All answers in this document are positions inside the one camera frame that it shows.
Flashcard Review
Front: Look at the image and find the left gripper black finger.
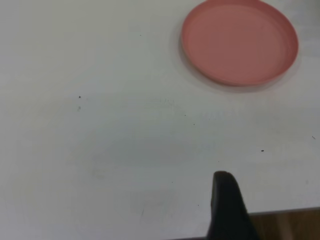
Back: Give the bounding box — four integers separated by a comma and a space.
205, 171, 262, 240

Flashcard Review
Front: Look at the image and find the pink round plate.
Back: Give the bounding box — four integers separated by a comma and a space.
180, 0, 300, 87

